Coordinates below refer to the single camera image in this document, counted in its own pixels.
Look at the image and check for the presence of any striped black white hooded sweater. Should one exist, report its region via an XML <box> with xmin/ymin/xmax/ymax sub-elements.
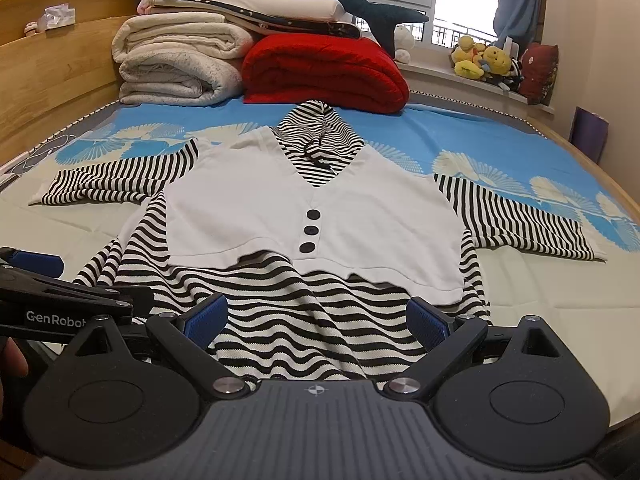
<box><xmin>35</xmin><ymin>101</ymin><xmax>601</xmax><ymax>383</ymax></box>

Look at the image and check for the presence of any person's left hand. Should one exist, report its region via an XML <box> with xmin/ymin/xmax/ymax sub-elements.
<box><xmin>0</xmin><ymin>336</ymin><xmax>30</xmax><ymax>411</ymax></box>

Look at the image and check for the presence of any blue floral bed sheet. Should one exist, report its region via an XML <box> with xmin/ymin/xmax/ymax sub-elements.
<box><xmin>1</xmin><ymin>99</ymin><xmax>639</xmax><ymax>422</ymax></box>

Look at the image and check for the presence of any wooden headboard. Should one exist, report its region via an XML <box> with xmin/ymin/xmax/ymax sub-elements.
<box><xmin>0</xmin><ymin>0</ymin><xmax>140</xmax><ymax>162</ymax></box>

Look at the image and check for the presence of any lower cream folded blanket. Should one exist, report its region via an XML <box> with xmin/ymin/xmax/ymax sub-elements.
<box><xmin>119</xmin><ymin>44</ymin><xmax>243</xmax><ymax>106</ymax></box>

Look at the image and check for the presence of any cream folded blanket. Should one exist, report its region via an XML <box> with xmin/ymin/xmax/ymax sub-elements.
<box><xmin>112</xmin><ymin>12</ymin><xmax>255</xmax><ymax>63</ymax></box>
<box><xmin>119</xmin><ymin>44</ymin><xmax>243</xmax><ymax>106</ymax></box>

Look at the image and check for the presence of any purple box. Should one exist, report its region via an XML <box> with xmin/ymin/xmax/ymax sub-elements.
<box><xmin>568</xmin><ymin>106</ymin><xmax>608</xmax><ymax>164</ymax></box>

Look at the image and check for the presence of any tissue pack on headboard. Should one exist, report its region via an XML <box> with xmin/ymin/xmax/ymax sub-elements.
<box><xmin>37</xmin><ymin>3</ymin><xmax>76</xmax><ymax>32</ymax></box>

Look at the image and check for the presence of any yellow plush toy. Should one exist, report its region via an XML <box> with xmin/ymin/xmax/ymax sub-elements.
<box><xmin>450</xmin><ymin>36</ymin><xmax>513</xmax><ymax>81</ymax></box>

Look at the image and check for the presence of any red folded blanket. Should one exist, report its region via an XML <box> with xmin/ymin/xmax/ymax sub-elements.
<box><xmin>241</xmin><ymin>34</ymin><xmax>409</xmax><ymax>114</ymax></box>

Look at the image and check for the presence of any dark red owl cushion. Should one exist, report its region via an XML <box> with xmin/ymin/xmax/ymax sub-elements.
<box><xmin>518</xmin><ymin>42</ymin><xmax>560</xmax><ymax>105</ymax></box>

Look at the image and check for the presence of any white plush toy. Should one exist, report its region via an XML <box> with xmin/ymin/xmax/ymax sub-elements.
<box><xmin>394</xmin><ymin>25</ymin><xmax>416</xmax><ymax>64</ymax></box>

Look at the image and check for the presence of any blue curtain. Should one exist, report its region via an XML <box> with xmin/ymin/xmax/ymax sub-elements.
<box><xmin>494</xmin><ymin>0</ymin><xmax>541</xmax><ymax>49</ymax></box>

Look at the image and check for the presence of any white long pillow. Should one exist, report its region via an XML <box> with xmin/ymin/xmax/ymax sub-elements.
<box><xmin>213</xmin><ymin>0</ymin><xmax>348</xmax><ymax>22</ymax></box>

